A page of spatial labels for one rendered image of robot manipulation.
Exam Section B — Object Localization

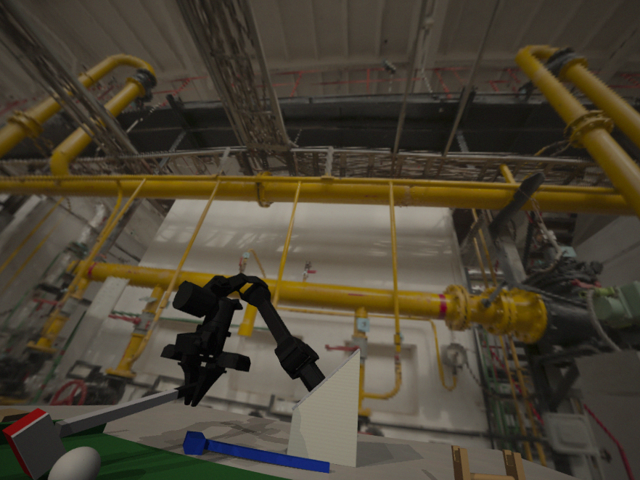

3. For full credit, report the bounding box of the white ball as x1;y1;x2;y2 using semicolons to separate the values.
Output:
48;447;101;480

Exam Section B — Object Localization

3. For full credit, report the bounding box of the green putting mat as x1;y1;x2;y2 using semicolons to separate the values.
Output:
0;433;292;480

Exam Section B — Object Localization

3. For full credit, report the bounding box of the blue putter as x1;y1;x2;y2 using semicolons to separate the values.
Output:
183;431;329;473

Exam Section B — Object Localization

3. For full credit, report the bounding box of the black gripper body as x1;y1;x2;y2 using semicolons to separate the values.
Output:
161;320;251;372

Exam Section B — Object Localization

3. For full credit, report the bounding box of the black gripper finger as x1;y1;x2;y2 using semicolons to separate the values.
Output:
178;363;200;405
191;365;227;407

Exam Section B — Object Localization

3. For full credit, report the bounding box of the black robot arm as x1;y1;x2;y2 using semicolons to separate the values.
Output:
173;273;326;392

